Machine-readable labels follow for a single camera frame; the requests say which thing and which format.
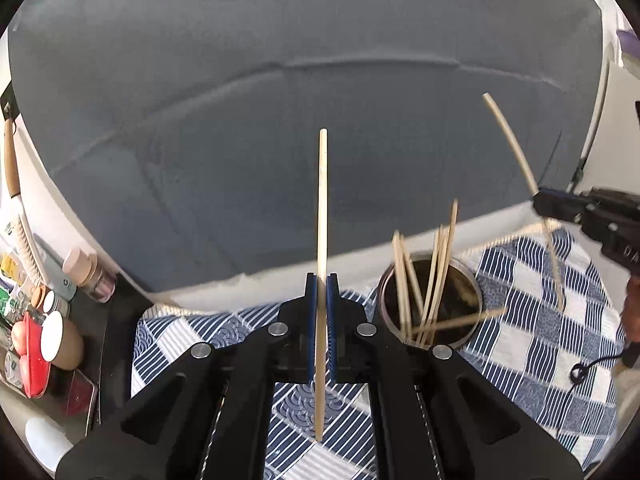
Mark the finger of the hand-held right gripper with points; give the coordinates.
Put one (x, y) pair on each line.
(555, 206)

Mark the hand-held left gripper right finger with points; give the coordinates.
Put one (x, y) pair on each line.
(333, 320)

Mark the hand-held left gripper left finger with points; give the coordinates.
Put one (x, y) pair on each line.
(311, 320)

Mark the light wooden chopstick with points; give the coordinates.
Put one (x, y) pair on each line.
(511, 135)
(321, 260)

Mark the bunch of wooden chopsticks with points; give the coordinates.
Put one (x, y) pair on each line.
(442, 270)

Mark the black cylindrical holder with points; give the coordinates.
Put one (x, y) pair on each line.
(467, 290)

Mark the person's right hand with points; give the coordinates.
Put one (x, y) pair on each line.
(632, 310)

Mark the white metal stand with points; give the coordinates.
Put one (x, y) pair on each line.
(597, 110)

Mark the blue white patterned tablecloth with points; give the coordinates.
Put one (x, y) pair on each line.
(525, 340)

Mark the purple cloth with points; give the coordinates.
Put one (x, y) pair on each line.
(629, 45)

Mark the pink bottle beige cap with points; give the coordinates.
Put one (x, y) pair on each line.
(90, 275)

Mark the brown cup white lid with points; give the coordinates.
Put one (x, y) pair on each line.
(62, 340)

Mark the pale green bottle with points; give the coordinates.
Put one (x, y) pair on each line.
(62, 280)

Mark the red plastic case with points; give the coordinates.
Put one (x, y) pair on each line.
(32, 365)

